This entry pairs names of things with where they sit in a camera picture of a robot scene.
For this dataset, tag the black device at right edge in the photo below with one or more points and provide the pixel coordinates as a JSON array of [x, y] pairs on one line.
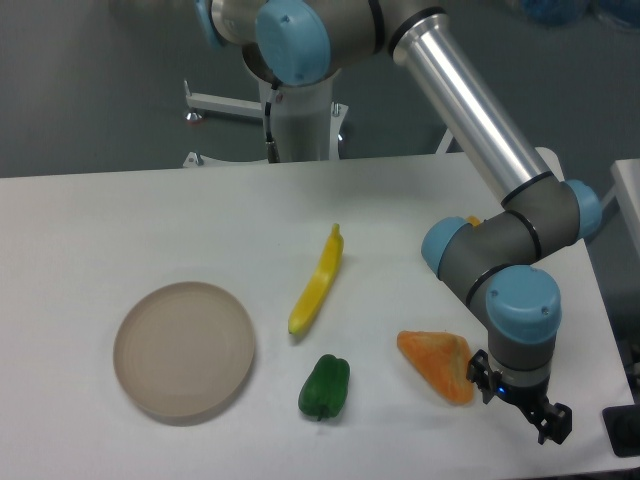
[[622, 426]]

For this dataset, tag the white table at right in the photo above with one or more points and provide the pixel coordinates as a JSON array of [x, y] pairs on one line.
[[626, 185]]

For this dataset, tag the yellow banana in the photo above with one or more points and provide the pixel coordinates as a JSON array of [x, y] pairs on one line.
[[319, 285]]

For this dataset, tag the yellow pepper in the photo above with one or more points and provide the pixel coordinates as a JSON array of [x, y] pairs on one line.
[[474, 221]]

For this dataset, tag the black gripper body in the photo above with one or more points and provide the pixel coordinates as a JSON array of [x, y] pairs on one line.
[[525, 389]]

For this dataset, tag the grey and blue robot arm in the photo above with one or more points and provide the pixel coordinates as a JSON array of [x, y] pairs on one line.
[[296, 47]]

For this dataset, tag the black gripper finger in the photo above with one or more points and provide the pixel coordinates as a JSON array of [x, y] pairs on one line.
[[552, 421], [481, 375]]

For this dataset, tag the green bell pepper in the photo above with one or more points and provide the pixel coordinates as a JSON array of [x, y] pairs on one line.
[[324, 393]]

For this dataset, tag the beige round plate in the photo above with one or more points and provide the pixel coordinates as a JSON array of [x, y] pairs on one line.
[[184, 352]]

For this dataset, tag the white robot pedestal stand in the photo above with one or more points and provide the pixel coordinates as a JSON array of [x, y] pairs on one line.
[[299, 123]]

